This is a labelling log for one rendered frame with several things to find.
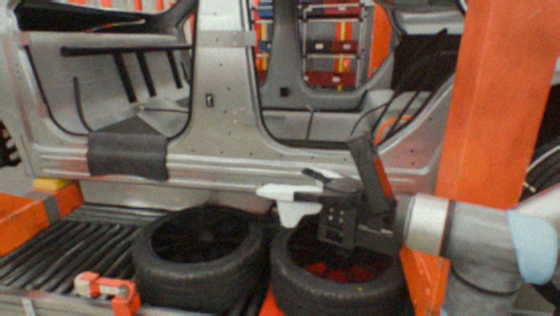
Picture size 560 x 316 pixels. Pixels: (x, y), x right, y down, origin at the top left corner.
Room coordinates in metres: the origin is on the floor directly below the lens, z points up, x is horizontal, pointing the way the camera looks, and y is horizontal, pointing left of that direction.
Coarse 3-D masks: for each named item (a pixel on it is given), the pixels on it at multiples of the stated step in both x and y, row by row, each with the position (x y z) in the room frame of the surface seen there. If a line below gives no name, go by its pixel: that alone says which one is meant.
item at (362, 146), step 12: (360, 132) 0.42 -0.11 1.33; (348, 144) 0.42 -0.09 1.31; (360, 144) 0.41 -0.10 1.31; (372, 144) 0.42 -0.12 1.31; (360, 156) 0.41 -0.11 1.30; (372, 156) 0.41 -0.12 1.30; (360, 168) 0.41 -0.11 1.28; (372, 168) 0.40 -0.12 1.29; (372, 180) 0.40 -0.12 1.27; (384, 180) 0.41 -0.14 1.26; (372, 192) 0.39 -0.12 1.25; (384, 192) 0.39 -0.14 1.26; (372, 204) 0.39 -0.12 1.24; (384, 204) 0.38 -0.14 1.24
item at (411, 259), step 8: (408, 248) 1.12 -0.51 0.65; (400, 256) 1.23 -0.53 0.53; (408, 256) 1.11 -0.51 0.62; (416, 256) 1.03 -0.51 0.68; (408, 264) 1.09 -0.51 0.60; (416, 264) 0.99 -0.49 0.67; (408, 272) 1.07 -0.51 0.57; (416, 272) 0.98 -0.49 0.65; (408, 280) 1.06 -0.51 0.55; (416, 280) 0.96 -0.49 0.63; (408, 288) 1.03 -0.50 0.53
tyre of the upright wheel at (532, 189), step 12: (552, 144) 1.09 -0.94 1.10; (540, 156) 1.08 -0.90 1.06; (552, 156) 1.04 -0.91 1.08; (540, 168) 1.03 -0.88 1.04; (552, 168) 0.99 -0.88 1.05; (528, 180) 1.03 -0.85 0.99; (540, 180) 0.98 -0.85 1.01; (552, 180) 0.94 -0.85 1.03; (528, 192) 0.99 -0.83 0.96; (540, 192) 0.95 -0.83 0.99; (540, 288) 0.90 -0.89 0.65; (552, 288) 0.90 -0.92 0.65; (552, 300) 0.89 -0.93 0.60
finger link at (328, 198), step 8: (296, 192) 0.40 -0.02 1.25; (304, 192) 0.40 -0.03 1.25; (312, 192) 0.40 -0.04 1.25; (320, 192) 0.40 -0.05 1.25; (328, 192) 0.41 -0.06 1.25; (296, 200) 0.40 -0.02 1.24; (304, 200) 0.40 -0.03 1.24; (312, 200) 0.39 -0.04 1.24; (320, 200) 0.40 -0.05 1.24; (328, 200) 0.39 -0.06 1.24; (336, 200) 0.39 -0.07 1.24; (344, 200) 0.39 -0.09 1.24
